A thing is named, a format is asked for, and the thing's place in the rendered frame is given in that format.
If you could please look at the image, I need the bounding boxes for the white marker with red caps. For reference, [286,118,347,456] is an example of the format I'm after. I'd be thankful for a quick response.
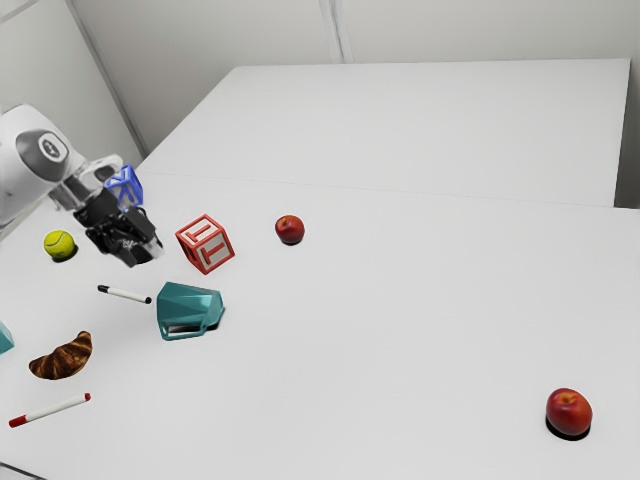
[8,392,93,429]

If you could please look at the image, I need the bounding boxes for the white marker with black caps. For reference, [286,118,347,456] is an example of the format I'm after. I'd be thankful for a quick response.
[96,284,153,306]

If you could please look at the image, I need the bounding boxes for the large red apple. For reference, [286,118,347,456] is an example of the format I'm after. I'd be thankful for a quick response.
[545,387,594,437]

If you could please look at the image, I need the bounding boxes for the yellow tennis ball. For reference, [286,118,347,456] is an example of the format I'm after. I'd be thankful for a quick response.
[43,229,76,260]

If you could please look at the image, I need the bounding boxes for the red letter block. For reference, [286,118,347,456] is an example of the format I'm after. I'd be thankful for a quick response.
[174,213,236,276]

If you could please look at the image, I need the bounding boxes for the teal faceted mug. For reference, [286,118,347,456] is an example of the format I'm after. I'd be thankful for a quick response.
[155,281,225,342]

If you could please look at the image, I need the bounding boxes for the brown croissant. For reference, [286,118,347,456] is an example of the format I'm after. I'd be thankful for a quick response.
[28,330,94,381]

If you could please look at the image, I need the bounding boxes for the small red apple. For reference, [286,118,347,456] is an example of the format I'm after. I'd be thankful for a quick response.
[274,214,306,246]

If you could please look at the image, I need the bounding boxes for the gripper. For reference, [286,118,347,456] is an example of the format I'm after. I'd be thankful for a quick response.
[72,187,165,268]

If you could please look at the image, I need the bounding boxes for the blue letter block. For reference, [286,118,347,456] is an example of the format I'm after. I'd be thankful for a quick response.
[103,163,145,211]

